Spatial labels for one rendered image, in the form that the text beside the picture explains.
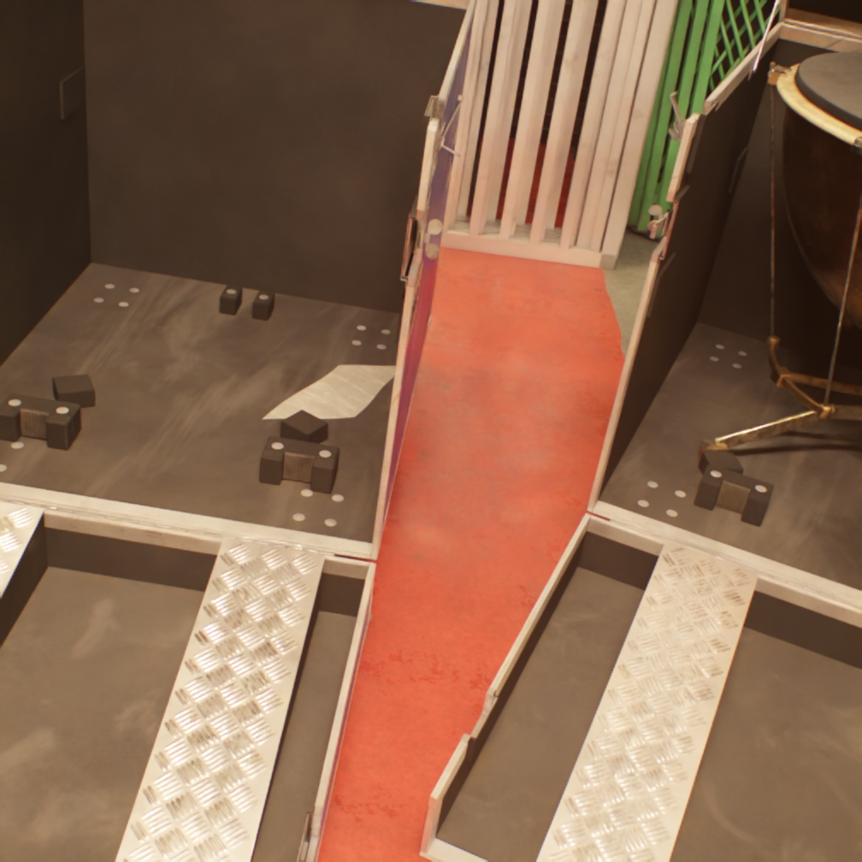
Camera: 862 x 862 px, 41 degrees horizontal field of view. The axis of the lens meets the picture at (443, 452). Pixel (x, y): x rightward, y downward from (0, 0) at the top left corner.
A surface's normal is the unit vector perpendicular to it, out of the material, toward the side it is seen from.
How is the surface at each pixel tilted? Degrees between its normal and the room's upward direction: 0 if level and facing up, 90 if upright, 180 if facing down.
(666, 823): 12
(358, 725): 0
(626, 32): 87
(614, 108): 87
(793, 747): 1
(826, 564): 0
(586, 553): 92
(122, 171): 90
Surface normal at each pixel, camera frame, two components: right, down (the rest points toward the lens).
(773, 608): -0.39, 0.48
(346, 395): 0.15, -0.83
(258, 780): 0.11, -0.70
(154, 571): -0.09, 0.55
